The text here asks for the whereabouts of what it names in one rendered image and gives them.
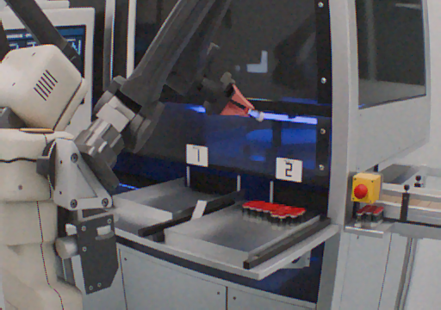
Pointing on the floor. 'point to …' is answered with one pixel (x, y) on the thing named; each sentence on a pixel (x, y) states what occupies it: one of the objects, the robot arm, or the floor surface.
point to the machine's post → (340, 139)
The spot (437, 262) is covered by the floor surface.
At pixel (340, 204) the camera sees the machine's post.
